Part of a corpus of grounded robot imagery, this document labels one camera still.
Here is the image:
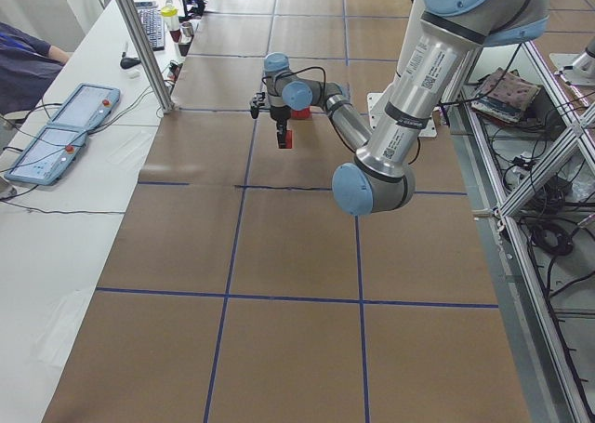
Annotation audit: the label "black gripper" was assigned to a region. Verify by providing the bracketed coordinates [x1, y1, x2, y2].
[270, 106, 288, 149]

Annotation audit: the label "red block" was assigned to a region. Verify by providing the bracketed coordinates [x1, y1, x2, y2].
[282, 130, 293, 149]

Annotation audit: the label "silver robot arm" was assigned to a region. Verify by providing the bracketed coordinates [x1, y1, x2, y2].
[263, 0, 549, 216]

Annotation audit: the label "yellow lidded bottle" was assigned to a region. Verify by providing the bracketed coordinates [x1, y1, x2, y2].
[160, 0, 181, 43]

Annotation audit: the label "computer keyboard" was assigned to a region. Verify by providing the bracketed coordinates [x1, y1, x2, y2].
[135, 1, 165, 51]

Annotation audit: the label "black computer mouse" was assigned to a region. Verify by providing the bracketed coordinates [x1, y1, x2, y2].
[120, 57, 140, 70]

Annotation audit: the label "brown paper table cover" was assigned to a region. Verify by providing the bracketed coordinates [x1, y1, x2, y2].
[44, 0, 536, 422]

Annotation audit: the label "upper teach pendant tablet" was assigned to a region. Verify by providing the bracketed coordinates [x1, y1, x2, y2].
[47, 84, 121, 132]

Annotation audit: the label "teach pendant tablet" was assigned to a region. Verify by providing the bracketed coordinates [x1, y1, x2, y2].
[47, 84, 121, 132]
[6, 126, 88, 186]

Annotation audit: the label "folded patterned cloth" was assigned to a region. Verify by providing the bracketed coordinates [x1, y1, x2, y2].
[471, 68, 541, 124]

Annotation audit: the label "lower teach pendant tablet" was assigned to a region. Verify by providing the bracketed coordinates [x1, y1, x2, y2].
[6, 126, 88, 186]

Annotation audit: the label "seated person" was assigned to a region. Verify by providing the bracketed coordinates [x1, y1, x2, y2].
[1, 22, 70, 115]

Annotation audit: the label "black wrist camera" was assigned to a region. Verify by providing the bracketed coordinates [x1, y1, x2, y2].
[250, 92, 269, 119]

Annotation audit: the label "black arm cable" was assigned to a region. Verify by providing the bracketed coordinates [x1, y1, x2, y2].
[273, 65, 329, 94]

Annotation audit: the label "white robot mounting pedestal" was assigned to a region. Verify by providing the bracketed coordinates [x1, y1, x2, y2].
[365, 0, 466, 139]

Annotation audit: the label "aluminium frame post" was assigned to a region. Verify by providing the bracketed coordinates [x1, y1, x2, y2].
[115, 0, 174, 113]

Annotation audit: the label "aluminium side frame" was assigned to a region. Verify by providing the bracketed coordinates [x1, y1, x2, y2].
[446, 43, 594, 422]

